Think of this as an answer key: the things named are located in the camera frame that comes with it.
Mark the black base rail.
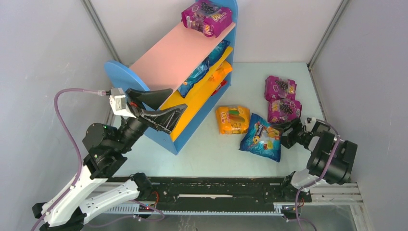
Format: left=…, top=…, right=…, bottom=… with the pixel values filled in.
left=107, top=173, right=296, bottom=215

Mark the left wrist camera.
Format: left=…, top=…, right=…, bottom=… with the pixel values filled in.
left=109, top=88, right=135, bottom=117

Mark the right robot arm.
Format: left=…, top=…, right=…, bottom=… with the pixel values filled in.
left=271, top=117, right=357, bottom=202

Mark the red candy bag in shelf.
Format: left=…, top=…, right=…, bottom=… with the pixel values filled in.
left=211, top=79, right=228, bottom=96

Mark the purple candy bag on shelf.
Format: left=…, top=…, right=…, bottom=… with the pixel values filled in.
left=181, top=0, right=232, bottom=38

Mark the purple candy bag far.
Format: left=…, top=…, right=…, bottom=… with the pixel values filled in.
left=264, top=76, right=297, bottom=101

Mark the orange candy bag on table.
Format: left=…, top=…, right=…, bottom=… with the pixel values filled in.
left=216, top=105, right=251, bottom=135

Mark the blue Blendy candy bag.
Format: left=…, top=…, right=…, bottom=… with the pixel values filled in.
left=178, top=58, right=209, bottom=98

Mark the blue Slendy candy bag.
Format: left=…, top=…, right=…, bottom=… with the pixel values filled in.
left=239, top=113, right=282, bottom=162

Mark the purple candy bag near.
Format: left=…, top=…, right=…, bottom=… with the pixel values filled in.
left=268, top=99, right=302, bottom=124

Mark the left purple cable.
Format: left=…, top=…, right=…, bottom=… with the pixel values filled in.
left=30, top=89, right=112, bottom=231

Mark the blue wooden shelf unit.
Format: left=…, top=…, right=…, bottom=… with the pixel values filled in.
left=104, top=0, right=238, bottom=154

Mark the orange candy bag in shelf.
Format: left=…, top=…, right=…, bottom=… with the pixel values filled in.
left=209, top=61, right=233, bottom=82

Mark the blue candy bag in shelf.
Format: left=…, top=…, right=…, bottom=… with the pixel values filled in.
left=207, top=39, right=230, bottom=66

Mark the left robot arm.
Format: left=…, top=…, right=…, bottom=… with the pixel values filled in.
left=32, top=88, right=187, bottom=231

